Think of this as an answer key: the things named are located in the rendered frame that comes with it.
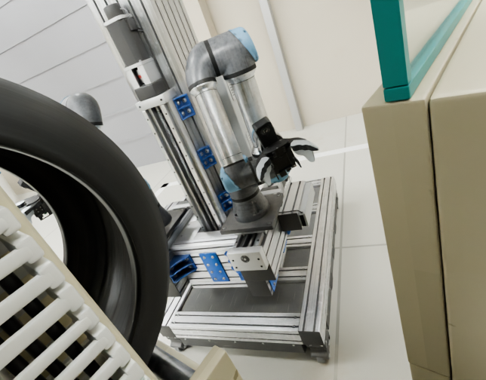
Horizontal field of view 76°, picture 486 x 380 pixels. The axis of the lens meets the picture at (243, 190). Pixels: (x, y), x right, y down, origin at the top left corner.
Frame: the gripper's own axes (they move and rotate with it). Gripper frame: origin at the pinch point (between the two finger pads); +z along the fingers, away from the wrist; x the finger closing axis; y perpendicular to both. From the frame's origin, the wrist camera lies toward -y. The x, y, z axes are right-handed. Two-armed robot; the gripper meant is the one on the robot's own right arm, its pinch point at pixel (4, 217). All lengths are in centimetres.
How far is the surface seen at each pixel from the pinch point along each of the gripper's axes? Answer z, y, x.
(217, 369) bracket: -8, -3, -112
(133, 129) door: -200, 89, 314
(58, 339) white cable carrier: 2, -38, -126
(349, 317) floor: -81, 95, -92
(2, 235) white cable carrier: 0, -42, -122
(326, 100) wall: -329, 89, 57
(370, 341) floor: -74, 93, -105
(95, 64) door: -199, -10, 331
